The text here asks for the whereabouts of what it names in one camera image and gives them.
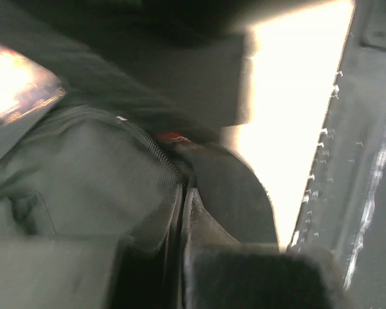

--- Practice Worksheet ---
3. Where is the A Tale of Two Cities book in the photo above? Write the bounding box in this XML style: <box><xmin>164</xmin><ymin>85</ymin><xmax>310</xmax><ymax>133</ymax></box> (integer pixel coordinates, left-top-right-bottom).
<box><xmin>0</xmin><ymin>44</ymin><xmax>66</xmax><ymax>125</ymax></box>

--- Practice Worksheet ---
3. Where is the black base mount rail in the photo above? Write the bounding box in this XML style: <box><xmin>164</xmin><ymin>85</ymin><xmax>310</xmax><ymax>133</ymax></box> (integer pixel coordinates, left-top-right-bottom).
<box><xmin>291</xmin><ymin>1</ymin><xmax>386</xmax><ymax>308</ymax></box>

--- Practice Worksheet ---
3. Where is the black student backpack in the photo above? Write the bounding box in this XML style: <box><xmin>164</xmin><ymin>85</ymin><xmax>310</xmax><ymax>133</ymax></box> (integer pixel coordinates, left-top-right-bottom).
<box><xmin>0</xmin><ymin>1</ymin><xmax>278</xmax><ymax>249</ymax></box>

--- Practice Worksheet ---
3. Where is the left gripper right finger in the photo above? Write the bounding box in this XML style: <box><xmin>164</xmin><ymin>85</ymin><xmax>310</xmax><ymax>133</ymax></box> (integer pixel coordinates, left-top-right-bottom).
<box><xmin>181</xmin><ymin>189</ymin><xmax>344</xmax><ymax>308</ymax></box>

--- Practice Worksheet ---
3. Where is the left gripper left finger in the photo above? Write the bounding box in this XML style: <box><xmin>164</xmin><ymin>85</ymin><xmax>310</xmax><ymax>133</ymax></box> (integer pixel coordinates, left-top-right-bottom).
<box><xmin>0</xmin><ymin>187</ymin><xmax>183</xmax><ymax>308</ymax></box>

